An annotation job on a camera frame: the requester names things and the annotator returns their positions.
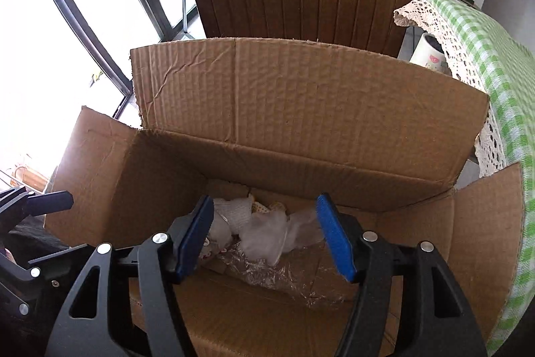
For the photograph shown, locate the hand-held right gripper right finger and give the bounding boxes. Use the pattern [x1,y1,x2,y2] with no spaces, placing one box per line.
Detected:
[315,193,488,357]

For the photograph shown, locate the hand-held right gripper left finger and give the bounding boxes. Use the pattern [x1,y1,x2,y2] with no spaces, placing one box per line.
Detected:
[45,195,215,357]

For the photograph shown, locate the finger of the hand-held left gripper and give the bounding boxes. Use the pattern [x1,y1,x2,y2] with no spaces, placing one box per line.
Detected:
[0,243,92,318]
[0,186,75,228]

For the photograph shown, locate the large brown cardboard box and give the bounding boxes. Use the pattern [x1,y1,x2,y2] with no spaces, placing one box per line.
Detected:
[44,37,523,357]

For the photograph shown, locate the white gauze wad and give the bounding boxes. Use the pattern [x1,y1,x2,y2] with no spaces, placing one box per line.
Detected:
[211,197,253,247]

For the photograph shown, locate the clear plastic wrap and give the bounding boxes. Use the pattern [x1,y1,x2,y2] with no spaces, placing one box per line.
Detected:
[223,246,358,305]

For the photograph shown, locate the crumpled clear plastic bag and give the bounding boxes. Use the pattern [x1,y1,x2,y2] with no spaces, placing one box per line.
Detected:
[239,210,324,263]

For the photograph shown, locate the white printed cup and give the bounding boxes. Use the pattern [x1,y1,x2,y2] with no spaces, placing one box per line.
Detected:
[409,32,449,74]

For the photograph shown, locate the green checked lace-trimmed tablecloth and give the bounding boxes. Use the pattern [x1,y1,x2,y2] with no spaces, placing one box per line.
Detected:
[394,0,535,355]

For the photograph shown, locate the black window frame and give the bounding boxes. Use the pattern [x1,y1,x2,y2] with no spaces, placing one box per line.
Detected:
[0,0,201,123]

